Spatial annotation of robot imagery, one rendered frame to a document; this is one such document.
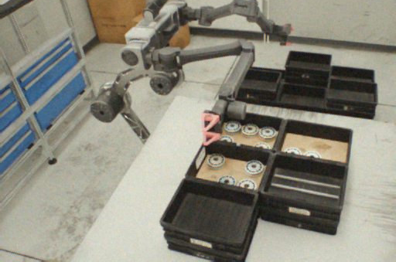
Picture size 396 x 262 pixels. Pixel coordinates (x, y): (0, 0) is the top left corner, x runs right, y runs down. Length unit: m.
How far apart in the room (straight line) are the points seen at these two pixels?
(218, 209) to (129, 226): 0.50
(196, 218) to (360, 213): 0.87
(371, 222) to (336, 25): 3.27
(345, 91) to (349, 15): 1.73
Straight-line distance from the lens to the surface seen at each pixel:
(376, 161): 2.45
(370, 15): 4.93
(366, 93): 3.39
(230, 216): 1.92
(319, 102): 3.39
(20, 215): 3.50
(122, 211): 2.22
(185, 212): 1.97
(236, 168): 2.13
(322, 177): 2.11
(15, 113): 3.41
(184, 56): 1.86
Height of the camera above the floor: 2.36
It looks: 41 degrees down
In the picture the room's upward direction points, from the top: 3 degrees counter-clockwise
